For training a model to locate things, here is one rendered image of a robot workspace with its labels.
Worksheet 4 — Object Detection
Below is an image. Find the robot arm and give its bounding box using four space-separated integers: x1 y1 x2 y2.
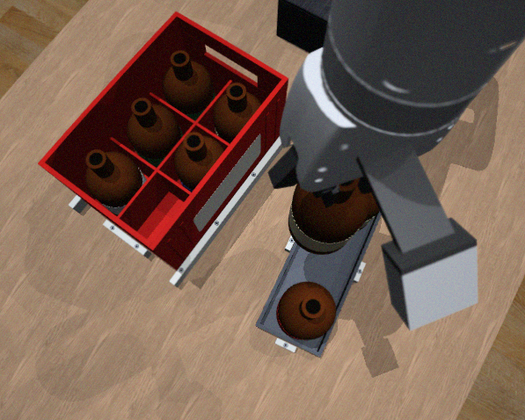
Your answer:
322 0 525 331

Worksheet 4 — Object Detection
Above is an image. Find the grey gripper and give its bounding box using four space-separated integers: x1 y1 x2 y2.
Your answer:
268 48 466 207

